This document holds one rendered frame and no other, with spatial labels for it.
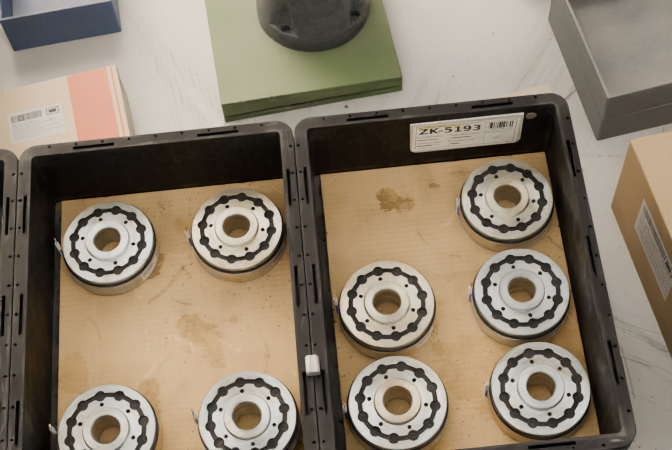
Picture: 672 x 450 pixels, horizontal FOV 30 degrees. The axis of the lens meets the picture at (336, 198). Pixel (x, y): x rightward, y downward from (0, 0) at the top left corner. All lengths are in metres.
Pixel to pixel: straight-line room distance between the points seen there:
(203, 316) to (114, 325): 0.10
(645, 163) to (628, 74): 0.22
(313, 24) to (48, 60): 0.37
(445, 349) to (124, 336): 0.35
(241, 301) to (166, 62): 0.45
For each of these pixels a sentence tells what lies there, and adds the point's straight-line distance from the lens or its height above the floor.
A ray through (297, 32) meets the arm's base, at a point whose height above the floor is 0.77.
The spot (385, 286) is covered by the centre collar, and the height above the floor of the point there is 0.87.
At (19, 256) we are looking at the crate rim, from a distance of 1.36.
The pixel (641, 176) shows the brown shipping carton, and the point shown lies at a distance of 1.45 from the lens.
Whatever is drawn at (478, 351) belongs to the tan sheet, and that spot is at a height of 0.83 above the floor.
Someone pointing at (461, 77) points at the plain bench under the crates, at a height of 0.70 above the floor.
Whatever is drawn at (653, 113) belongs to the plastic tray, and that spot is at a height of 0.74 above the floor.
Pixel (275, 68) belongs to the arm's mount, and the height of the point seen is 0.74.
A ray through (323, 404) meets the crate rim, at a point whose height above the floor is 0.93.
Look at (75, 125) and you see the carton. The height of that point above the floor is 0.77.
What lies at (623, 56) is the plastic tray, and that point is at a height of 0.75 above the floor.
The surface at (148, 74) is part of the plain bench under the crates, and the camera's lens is 1.71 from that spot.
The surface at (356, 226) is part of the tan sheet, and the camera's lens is 1.41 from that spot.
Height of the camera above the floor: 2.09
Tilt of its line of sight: 61 degrees down
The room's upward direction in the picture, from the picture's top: 6 degrees counter-clockwise
